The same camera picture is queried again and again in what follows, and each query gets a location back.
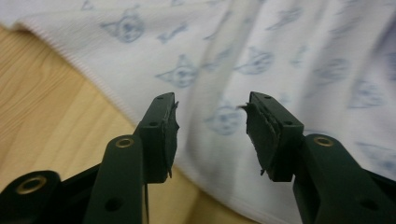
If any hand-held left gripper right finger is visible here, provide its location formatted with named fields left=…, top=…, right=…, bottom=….
left=239, top=91, right=304, bottom=183

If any white cat-print garment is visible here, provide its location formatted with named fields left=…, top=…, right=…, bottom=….
left=0, top=0, right=396, bottom=224

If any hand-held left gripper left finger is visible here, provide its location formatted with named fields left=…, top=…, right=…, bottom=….
left=134, top=91, right=181, bottom=185

